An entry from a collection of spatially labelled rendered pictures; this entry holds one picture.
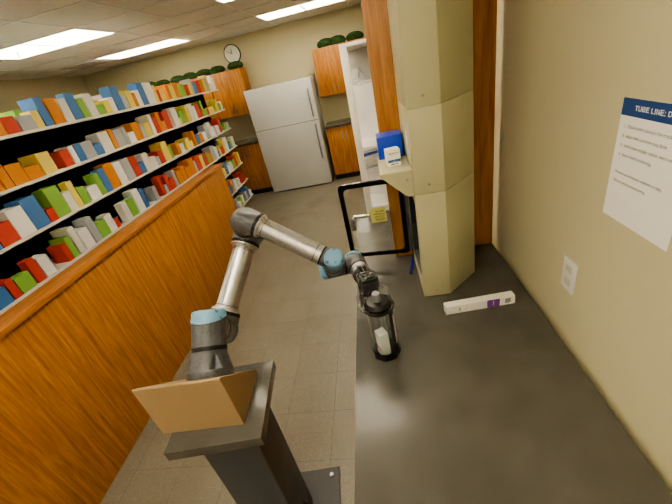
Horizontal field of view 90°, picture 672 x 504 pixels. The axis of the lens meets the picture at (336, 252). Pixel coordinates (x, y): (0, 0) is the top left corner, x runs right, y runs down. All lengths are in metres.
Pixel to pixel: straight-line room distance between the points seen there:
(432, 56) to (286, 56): 5.76
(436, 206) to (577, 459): 0.84
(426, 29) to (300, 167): 5.34
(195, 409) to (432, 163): 1.13
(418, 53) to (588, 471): 1.20
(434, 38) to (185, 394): 1.31
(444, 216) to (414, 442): 0.77
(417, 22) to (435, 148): 0.37
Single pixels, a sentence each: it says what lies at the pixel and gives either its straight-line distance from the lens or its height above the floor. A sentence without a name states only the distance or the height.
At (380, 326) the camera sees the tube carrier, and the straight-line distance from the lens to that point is 1.17.
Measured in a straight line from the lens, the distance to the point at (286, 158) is 6.41.
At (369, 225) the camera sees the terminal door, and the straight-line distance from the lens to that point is 1.69.
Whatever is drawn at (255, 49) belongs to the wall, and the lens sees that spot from 7.01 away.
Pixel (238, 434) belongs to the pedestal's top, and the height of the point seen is 0.94.
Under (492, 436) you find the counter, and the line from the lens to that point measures 1.12.
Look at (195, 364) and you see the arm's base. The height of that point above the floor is 1.15.
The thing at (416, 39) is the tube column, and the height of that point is 1.90.
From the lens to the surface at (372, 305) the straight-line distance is 1.14.
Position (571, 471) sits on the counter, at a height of 0.94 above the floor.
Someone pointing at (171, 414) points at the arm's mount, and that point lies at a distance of 1.31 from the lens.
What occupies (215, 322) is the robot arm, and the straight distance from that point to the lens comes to 1.24.
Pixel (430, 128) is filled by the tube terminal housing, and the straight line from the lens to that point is 1.24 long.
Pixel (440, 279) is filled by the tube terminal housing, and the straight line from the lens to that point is 1.50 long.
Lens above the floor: 1.89
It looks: 28 degrees down
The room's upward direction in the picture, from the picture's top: 13 degrees counter-clockwise
